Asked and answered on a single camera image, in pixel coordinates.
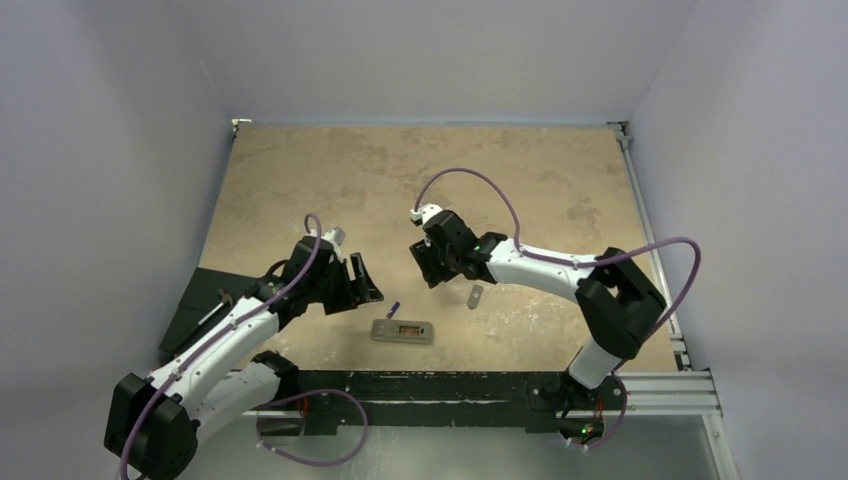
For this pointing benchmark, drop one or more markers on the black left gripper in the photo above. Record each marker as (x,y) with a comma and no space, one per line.
(354,292)

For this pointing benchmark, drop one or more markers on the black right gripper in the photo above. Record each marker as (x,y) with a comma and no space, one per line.
(431,261)

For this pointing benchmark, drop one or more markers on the blue purple AAA battery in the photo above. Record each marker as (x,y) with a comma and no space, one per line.
(393,309)

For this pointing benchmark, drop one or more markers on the grey battery compartment cover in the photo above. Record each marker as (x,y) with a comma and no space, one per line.
(474,297)

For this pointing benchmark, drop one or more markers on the white universal AC remote control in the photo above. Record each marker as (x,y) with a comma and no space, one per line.
(401,331)

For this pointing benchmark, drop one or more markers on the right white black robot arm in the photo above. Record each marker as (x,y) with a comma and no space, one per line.
(619,303)

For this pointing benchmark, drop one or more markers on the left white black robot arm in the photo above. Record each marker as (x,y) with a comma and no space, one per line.
(156,423)

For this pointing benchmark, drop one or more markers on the metal hammer tool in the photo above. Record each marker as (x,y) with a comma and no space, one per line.
(225,302)

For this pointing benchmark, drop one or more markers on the black mat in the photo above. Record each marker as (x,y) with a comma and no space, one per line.
(198,299)

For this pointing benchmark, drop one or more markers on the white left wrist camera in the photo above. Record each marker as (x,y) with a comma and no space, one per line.
(335,237)

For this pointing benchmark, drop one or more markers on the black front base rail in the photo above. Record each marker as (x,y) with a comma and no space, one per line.
(536,402)

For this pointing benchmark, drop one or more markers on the aluminium frame rail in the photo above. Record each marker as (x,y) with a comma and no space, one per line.
(713,422)

